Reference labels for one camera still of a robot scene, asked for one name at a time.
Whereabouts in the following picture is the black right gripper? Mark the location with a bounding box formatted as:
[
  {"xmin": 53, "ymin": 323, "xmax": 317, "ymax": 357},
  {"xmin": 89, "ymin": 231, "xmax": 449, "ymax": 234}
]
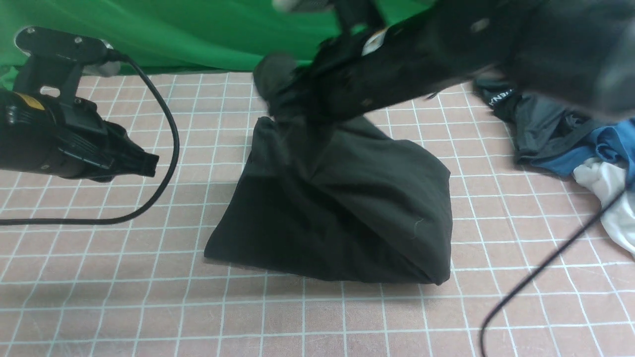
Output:
[{"xmin": 270, "ymin": 25, "xmax": 397, "ymax": 123}]

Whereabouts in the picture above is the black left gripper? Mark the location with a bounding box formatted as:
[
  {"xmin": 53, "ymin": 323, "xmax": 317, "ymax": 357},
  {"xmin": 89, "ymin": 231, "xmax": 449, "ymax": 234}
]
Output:
[{"xmin": 45, "ymin": 97, "xmax": 159, "ymax": 182}]

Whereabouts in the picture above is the dark gray long-sleeved shirt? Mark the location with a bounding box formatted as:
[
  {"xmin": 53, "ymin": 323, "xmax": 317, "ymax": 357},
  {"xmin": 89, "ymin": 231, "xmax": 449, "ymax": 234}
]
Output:
[{"xmin": 203, "ymin": 52, "xmax": 453, "ymax": 286}]

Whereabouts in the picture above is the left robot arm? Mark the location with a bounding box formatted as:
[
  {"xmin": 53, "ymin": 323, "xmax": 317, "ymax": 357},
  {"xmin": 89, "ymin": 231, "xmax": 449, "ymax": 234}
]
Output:
[{"xmin": 0, "ymin": 90, "xmax": 159, "ymax": 182}]

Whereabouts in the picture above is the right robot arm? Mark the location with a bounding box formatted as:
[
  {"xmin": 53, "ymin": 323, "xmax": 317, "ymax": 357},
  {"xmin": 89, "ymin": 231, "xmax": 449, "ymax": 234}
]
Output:
[{"xmin": 268, "ymin": 0, "xmax": 635, "ymax": 122}]

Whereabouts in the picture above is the green backdrop cloth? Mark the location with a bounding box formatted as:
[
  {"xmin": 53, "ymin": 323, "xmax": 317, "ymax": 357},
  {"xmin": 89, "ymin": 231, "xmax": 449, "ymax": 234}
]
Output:
[{"xmin": 0, "ymin": 0, "xmax": 437, "ymax": 92}]

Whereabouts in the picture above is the pink grid tablecloth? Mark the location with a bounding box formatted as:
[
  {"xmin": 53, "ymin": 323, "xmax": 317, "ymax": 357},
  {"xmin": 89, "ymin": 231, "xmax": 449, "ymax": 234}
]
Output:
[{"xmin": 0, "ymin": 74, "xmax": 635, "ymax": 357}]

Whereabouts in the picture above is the dark teal garment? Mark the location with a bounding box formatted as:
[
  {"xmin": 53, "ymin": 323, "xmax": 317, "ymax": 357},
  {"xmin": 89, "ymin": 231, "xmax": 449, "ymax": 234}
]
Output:
[{"xmin": 472, "ymin": 78, "xmax": 603, "ymax": 165}]

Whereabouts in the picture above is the blue garment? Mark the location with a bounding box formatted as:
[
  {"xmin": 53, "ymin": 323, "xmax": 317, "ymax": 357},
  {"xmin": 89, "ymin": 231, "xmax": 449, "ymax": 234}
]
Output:
[{"xmin": 530, "ymin": 119, "xmax": 635, "ymax": 183}]

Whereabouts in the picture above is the white garment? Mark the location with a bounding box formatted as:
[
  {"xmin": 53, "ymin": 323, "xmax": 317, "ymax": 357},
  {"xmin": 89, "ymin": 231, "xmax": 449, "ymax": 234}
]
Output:
[{"xmin": 573, "ymin": 158, "xmax": 635, "ymax": 256}]

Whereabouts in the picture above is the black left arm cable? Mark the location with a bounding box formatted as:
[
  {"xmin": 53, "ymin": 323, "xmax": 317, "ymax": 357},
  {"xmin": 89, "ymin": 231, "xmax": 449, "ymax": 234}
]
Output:
[{"xmin": 0, "ymin": 50, "xmax": 180, "ymax": 227}]

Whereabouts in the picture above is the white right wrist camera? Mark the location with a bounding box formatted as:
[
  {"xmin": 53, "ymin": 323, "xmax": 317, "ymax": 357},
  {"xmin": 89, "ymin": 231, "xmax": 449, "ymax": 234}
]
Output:
[{"xmin": 271, "ymin": 0, "xmax": 333, "ymax": 13}]

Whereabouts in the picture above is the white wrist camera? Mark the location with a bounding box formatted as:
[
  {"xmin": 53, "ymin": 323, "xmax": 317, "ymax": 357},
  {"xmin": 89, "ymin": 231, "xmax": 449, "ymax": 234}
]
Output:
[
  {"xmin": 271, "ymin": 0, "xmax": 333, "ymax": 13},
  {"xmin": 14, "ymin": 26, "xmax": 121, "ymax": 78}
]

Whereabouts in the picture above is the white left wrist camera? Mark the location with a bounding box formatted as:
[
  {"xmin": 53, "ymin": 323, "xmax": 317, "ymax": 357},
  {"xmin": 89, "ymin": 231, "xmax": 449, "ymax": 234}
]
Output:
[{"xmin": 14, "ymin": 26, "xmax": 121, "ymax": 78}]

